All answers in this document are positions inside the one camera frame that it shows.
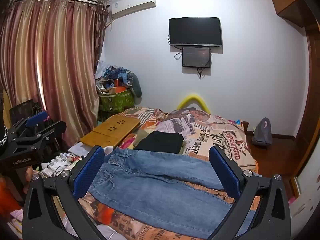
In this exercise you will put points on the black folded pants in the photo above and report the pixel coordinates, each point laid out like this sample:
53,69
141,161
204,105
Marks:
160,141

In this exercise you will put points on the black wall television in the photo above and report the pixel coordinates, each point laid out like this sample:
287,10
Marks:
195,31

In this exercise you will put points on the small black monitor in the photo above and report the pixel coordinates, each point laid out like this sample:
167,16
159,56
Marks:
196,56

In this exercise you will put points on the white air conditioner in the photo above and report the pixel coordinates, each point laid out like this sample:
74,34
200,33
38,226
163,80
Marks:
132,5

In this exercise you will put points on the wooden door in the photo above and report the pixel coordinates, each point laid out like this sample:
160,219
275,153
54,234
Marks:
310,80

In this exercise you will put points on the green storage bag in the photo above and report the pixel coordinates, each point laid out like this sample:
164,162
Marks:
117,102

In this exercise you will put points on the yellow foam tube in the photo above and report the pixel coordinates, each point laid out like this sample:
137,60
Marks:
192,97

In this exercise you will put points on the striped pink curtain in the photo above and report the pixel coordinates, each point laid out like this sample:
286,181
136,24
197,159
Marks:
50,55

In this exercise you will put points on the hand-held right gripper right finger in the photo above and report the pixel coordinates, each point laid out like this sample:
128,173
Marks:
222,172

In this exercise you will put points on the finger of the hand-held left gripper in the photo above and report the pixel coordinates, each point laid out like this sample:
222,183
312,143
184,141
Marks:
52,128
37,118

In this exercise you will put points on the wooden bed frame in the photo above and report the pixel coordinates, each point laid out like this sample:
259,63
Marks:
245,127

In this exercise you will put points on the person's orange jacket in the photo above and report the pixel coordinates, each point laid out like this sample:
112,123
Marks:
7,195

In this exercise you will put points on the black chair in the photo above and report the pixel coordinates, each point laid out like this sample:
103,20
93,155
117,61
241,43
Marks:
22,110

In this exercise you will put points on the olive folded pants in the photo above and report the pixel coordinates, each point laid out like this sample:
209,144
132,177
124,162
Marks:
182,148

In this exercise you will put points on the pink object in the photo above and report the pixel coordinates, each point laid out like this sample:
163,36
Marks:
292,201

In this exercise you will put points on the pile of clothes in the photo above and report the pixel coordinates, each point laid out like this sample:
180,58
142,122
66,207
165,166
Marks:
120,75

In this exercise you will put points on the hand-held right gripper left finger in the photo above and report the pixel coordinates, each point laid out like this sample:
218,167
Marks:
91,170

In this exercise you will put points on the printed blanket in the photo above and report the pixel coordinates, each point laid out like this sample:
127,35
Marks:
225,140

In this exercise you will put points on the blue denim pants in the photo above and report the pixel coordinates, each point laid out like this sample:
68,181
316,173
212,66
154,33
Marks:
155,180

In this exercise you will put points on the floor clutter pile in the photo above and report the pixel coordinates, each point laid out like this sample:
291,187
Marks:
60,162

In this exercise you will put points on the white cabinet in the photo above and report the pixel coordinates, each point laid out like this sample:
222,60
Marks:
307,210

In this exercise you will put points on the bamboo lap desk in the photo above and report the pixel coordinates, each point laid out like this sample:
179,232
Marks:
112,130

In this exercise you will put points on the grey bag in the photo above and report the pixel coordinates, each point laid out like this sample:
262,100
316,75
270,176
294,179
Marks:
262,132

